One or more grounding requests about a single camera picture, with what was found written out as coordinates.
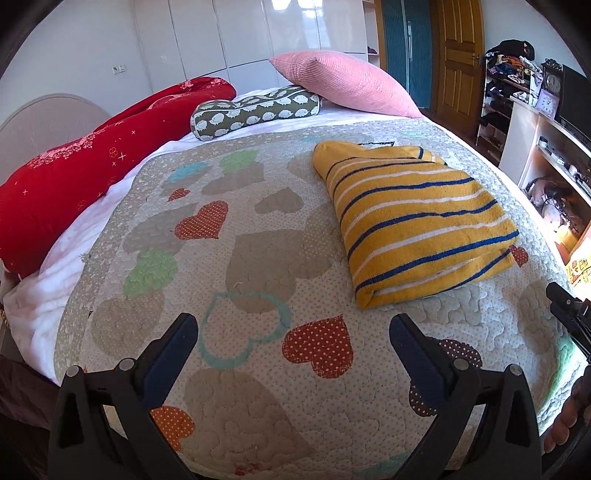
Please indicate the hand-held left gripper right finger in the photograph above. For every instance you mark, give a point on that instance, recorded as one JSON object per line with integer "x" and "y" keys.
{"x": 418, "y": 357}

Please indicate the person's right hand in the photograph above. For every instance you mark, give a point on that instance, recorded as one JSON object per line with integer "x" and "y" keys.
{"x": 568, "y": 420}

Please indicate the black monitor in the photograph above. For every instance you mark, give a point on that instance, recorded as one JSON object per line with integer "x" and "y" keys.
{"x": 577, "y": 99}

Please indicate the dark mantel clock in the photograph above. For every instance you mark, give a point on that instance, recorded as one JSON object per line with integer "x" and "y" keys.
{"x": 552, "y": 78}

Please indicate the padded bed headboard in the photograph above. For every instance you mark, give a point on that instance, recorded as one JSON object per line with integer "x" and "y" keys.
{"x": 41, "y": 124}

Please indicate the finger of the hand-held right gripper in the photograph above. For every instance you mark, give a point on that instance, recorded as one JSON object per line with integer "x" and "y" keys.
{"x": 572, "y": 316}

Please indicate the yellow striped sweater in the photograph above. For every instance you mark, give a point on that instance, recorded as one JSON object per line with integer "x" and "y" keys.
{"x": 415, "y": 217}

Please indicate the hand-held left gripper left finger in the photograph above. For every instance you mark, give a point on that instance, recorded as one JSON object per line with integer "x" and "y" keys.
{"x": 168, "y": 355}

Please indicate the blue glass door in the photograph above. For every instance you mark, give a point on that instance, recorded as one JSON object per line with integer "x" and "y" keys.
{"x": 406, "y": 50}

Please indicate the white shelf unit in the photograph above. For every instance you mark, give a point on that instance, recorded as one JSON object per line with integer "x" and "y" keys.
{"x": 521, "y": 138}

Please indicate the red pillow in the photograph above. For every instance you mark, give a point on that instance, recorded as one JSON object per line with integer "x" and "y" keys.
{"x": 69, "y": 175}

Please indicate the yellow printed box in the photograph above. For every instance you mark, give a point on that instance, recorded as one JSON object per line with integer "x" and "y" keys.
{"x": 581, "y": 271}

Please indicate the green hedgehog-print bolster pillow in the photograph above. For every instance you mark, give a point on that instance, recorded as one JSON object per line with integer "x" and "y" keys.
{"x": 249, "y": 113}

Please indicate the heart-patterned quilt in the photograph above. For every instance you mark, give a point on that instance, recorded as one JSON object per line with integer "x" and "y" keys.
{"x": 258, "y": 258}

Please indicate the cluttered clothes shelf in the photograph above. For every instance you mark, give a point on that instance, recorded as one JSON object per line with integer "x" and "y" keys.
{"x": 508, "y": 78}

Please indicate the wooden door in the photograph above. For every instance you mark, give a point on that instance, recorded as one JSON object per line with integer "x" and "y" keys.
{"x": 457, "y": 55}

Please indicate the small white alarm clock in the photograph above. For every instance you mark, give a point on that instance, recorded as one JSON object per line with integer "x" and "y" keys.
{"x": 548, "y": 101}

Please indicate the white glossy wardrobe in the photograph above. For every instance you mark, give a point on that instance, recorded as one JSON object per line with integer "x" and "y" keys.
{"x": 258, "y": 32}

